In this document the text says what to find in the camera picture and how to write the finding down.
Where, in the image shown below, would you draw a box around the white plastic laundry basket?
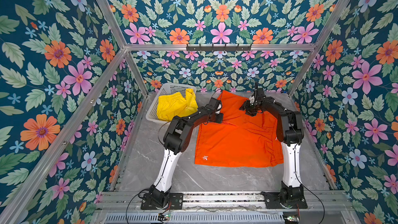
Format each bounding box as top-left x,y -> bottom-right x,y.
146,83 -> 197,124

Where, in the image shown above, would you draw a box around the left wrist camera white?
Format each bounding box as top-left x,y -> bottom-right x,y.
214,99 -> 222,114

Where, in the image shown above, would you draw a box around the black hook rail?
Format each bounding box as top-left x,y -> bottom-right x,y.
186,44 -> 252,52

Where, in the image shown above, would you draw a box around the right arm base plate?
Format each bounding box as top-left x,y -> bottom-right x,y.
261,191 -> 308,209

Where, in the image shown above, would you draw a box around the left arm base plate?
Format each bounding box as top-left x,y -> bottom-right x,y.
141,193 -> 184,210

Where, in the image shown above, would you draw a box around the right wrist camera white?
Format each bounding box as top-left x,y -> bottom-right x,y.
249,82 -> 265,105

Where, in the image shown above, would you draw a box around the orange shorts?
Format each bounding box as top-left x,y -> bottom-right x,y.
195,91 -> 284,168

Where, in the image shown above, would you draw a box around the yellow shorts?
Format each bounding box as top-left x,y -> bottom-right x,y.
157,88 -> 198,121

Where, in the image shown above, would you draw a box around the white slotted cable duct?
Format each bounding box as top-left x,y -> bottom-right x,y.
105,212 -> 285,224

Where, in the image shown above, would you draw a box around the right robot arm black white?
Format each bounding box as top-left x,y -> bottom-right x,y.
239,96 -> 308,209

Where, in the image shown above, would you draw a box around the aluminium mounting rail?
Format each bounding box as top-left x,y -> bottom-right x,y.
95,190 -> 354,212

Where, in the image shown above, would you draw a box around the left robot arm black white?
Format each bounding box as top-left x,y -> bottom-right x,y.
146,98 -> 223,208

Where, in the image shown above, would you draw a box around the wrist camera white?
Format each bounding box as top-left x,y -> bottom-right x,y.
249,82 -> 265,105
214,99 -> 222,114

